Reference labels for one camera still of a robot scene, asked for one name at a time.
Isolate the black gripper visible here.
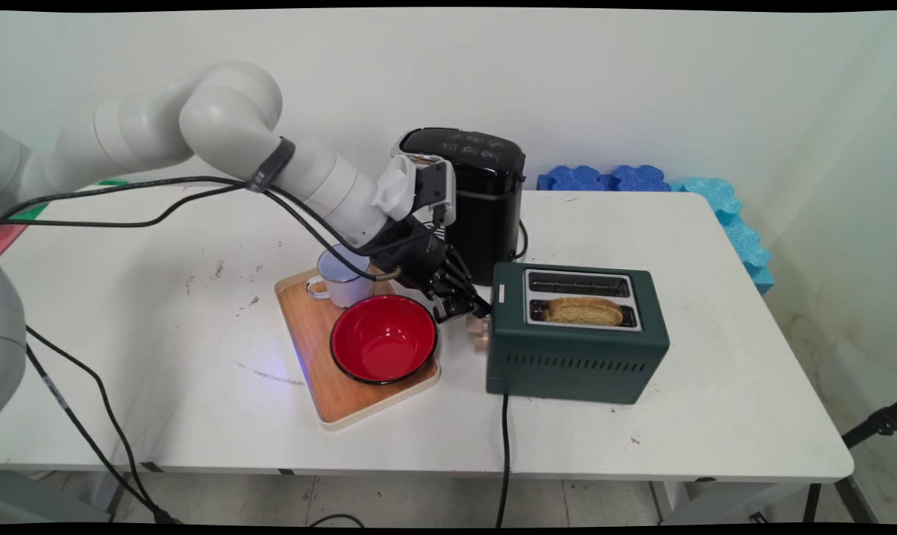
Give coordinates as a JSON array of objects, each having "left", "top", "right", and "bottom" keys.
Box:
[{"left": 360, "top": 214, "right": 493, "bottom": 325}]

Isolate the red enamel bowl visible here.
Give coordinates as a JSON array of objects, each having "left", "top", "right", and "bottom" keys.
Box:
[{"left": 330, "top": 294, "right": 439, "bottom": 386}]

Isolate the black coffee machine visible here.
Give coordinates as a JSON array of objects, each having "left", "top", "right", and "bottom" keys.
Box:
[{"left": 391, "top": 127, "right": 528, "bottom": 288}]

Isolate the toast bread slice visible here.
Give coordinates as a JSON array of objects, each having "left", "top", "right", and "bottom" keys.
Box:
[{"left": 543, "top": 296, "right": 625, "bottom": 328}]

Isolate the green toaster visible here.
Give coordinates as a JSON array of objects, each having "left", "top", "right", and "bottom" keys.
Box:
[{"left": 485, "top": 262, "right": 671, "bottom": 406}]

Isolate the white enamel mug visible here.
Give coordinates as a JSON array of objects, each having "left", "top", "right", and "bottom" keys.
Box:
[{"left": 305, "top": 245, "right": 379, "bottom": 308}]

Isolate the wooden serving tray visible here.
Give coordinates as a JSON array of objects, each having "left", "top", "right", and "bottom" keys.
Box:
[{"left": 274, "top": 264, "right": 442, "bottom": 432}]

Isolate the dark blue foam mat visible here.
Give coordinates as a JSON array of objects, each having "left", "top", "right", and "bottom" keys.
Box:
[{"left": 537, "top": 164, "right": 673, "bottom": 193}]

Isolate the light blue foam mat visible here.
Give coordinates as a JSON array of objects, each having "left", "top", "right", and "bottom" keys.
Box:
[{"left": 670, "top": 177, "right": 777, "bottom": 296}]

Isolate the grey table leg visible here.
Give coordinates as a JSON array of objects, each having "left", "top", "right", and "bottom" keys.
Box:
[
  {"left": 649, "top": 481, "right": 676, "bottom": 522},
  {"left": 106, "top": 471, "right": 135, "bottom": 515}
]

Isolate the black tripod leg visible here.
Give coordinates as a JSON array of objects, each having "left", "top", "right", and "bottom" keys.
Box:
[{"left": 803, "top": 400, "right": 897, "bottom": 524}]

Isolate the green foam mat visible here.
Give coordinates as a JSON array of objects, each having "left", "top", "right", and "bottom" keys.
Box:
[{"left": 6, "top": 178, "right": 129, "bottom": 221}]

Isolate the red foam mat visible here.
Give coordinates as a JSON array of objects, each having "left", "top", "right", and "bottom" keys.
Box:
[{"left": 0, "top": 221, "right": 31, "bottom": 260}]

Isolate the wrist camera with white bracket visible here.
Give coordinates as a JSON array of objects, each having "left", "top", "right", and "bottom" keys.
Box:
[{"left": 372, "top": 153, "right": 458, "bottom": 228}]

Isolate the black toaster power cable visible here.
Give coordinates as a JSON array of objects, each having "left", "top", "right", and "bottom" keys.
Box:
[{"left": 495, "top": 394, "right": 513, "bottom": 528}]

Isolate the black velcro strap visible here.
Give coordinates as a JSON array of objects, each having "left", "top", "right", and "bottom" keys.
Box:
[{"left": 245, "top": 137, "right": 297, "bottom": 195}]

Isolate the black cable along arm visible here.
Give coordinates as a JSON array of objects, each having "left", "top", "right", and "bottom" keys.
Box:
[{"left": 0, "top": 175, "right": 438, "bottom": 282}]

